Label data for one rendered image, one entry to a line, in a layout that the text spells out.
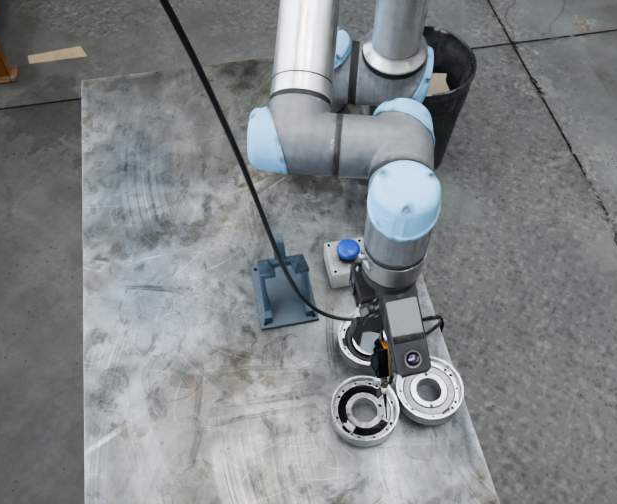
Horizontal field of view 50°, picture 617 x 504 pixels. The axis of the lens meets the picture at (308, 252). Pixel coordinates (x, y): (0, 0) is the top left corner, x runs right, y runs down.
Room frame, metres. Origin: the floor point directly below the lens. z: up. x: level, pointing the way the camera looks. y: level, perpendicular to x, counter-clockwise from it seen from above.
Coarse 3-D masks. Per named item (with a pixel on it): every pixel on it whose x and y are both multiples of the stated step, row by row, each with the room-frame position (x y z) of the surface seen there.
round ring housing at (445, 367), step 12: (432, 360) 0.46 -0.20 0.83; (444, 372) 0.44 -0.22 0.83; (456, 372) 0.43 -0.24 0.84; (396, 384) 0.41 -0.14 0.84; (420, 384) 0.43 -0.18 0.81; (432, 384) 0.42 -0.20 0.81; (444, 384) 0.42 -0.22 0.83; (456, 384) 0.42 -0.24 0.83; (444, 396) 0.40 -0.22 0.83; (456, 396) 0.40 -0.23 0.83; (408, 408) 0.37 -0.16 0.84; (456, 408) 0.37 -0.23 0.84; (420, 420) 0.36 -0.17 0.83; (432, 420) 0.36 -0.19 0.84; (444, 420) 0.36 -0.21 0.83
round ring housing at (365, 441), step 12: (348, 384) 0.42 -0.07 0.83; (360, 384) 0.42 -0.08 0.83; (372, 384) 0.42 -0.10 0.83; (336, 396) 0.40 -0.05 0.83; (360, 396) 0.40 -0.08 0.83; (372, 396) 0.40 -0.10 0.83; (396, 396) 0.39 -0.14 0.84; (336, 408) 0.38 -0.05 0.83; (348, 408) 0.38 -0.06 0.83; (372, 408) 0.39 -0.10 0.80; (396, 408) 0.37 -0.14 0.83; (336, 420) 0.35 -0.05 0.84; (372, 420) 0.36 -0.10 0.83; (396, 420) 0.35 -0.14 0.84; (384, 432) 0.34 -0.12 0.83; (360, 444) 0.32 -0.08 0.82; (372, 444) 0.32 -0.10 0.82
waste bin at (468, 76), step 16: (432, 32) 1.82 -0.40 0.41; (448, 32) 1.80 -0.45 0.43; (432, 48) 1.80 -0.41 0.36; (448, 48) 1.78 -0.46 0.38; (464, 48) 1.73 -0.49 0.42; (448, 64) 1.77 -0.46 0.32; (464, 64) 1.71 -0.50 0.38; (448, 80) 1.75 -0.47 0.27; (464, 80) 1.65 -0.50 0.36; (432, 96) 1.50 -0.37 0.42; (448, 96) 1.51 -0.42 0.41; (464, 96) 1.56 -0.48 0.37; (432, 112) 1.51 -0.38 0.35; (448, 112) 1.54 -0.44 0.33; (448, 128) 1.56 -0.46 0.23
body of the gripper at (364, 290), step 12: (360, 264) 0.49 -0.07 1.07; (360, 276) 0.47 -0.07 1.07; (360, 288) 0.45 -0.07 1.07; (372, 288) 0.45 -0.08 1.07; (384, 288) 0.41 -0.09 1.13; (396, 288) 0.41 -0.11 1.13; (408, 288) 0.42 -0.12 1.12; (360, 300) 0.44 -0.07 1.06; (372, 300) 0.43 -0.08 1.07; (360, 312) 0.43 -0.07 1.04; (372, 312) 0.42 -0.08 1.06; (372, 324) 0.41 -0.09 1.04
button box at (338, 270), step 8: (360, 240) 0.68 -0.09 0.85; (328, 248) 0.66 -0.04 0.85; (336, 248) 0.66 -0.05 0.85; (360, 248) 0.66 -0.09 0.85; (328, 256) 0.65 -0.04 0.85; (336, 256) 0.65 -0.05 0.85; (328, 264) 0.64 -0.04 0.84; (336, 264) 0.63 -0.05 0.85; (344, 264) 0.63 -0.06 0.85; (328, 272) 0.63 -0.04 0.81; (336, 272) 0.61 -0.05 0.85; (344, 272) 0.61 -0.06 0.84; (336, 280) 0.61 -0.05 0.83; (344, 280) 0.61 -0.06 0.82; (352, 280) 0.61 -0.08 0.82
